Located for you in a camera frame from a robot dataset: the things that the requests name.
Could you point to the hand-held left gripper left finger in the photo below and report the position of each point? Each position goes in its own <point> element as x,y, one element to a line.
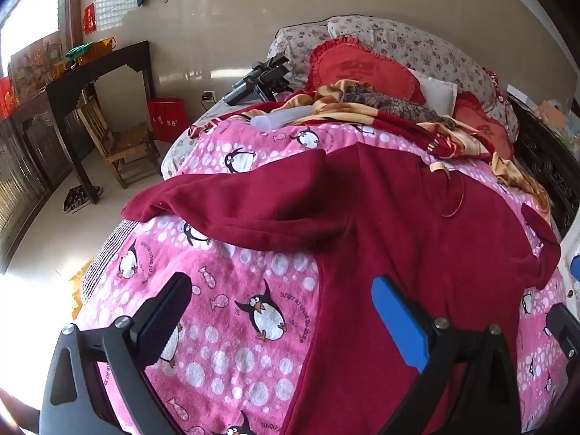
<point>158,321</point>

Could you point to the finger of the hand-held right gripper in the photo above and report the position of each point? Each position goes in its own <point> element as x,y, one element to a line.
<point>566,330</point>

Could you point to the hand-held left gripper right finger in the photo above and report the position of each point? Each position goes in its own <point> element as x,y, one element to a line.
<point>398,321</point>

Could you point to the dark red sweater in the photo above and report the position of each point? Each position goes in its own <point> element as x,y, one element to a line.
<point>408,235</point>

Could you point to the pink penguin blanket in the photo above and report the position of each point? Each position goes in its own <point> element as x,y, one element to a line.
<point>253,281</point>

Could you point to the dark slipper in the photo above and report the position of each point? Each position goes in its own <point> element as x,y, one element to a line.
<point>90,195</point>
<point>72,201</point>

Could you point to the floral bed sheet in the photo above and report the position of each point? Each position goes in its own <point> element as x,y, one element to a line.
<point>181,154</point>

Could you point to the wooden chair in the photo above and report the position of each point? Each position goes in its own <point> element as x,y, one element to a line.
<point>131,140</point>

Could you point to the red and yellow blanket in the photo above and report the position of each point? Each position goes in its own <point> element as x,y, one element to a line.
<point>398,122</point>

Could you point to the red bag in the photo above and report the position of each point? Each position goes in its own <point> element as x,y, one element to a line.
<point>166,120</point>

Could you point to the dark wooden cabinet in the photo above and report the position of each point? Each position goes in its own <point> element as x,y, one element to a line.
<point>31,154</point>

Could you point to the small red heart pillow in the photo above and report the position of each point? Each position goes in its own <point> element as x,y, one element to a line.
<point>485,127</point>

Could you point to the cardboard box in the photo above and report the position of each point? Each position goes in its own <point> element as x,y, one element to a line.
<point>553,115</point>

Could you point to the dark patterned cloth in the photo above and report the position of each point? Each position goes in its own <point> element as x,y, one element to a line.
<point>385,102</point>

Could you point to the white pillow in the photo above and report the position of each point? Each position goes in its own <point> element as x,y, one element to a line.
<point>437,93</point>

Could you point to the white rolled paper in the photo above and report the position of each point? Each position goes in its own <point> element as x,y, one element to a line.
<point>281,118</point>

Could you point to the large red heart pillow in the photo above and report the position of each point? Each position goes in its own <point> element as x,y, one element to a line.
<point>362,68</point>

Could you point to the black tripod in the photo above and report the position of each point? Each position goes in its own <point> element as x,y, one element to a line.
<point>253,81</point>

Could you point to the dark wooden console table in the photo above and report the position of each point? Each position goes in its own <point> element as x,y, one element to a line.
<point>104,61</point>

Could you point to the red box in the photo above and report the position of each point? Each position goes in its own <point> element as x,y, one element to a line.
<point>7,97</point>

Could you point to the yellow basket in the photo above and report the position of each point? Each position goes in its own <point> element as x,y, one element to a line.
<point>99,50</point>

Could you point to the floral pillow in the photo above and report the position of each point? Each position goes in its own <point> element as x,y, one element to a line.
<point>408,40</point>

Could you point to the green cloth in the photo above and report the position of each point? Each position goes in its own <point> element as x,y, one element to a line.
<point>79,51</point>

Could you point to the printed picture box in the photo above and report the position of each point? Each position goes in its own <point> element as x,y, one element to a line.
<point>38,63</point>

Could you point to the carved dark bed frame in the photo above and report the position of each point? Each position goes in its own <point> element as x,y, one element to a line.
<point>543,163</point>

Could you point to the wall socket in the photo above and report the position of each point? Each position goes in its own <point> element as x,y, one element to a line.
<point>208,95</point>

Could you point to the red paper wall decoration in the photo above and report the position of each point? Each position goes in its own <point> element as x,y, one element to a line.
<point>89,18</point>

